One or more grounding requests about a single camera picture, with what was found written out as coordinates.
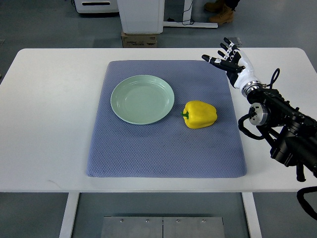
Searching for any white desk foot bar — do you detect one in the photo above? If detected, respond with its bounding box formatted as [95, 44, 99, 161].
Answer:
[163, 21, 218, 29]

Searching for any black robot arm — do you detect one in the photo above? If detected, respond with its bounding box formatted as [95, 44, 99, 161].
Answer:
[238, 68, 317, 182]

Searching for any white appliance with slot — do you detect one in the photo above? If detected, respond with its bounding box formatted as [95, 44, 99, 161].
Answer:
[74, 0, 119, 14]

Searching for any white cabinet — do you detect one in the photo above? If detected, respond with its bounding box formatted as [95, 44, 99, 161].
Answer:
[117, 0, 165, 34]

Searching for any yellow bell pepper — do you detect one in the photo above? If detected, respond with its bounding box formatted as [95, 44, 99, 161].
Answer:
[181, 100, 217, 129]

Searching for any light green plate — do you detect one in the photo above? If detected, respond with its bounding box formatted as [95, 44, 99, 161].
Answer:
[110, 75, 174, 125]

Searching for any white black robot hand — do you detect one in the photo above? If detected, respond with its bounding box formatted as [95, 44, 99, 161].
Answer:
[202, 38, 259, 91]

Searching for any white table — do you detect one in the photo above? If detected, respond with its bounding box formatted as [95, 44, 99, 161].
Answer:
[0, 49, 317, 238]

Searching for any grey floor socket plate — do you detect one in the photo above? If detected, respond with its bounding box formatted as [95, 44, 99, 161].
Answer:
[228, 37, 242, 46]

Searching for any grey metal base plate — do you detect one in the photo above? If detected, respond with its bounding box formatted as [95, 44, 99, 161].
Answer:
[101, 217, 225, 238]

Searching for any blue quilted mat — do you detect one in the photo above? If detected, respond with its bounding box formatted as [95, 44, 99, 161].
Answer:
[86, 60, 247, 178]

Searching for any cardboard box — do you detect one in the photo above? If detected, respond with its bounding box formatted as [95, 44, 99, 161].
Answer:
[121, 32, 158, 48]

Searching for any black cable on floor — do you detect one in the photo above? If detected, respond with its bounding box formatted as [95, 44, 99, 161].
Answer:
[167, 0, 195, 26]

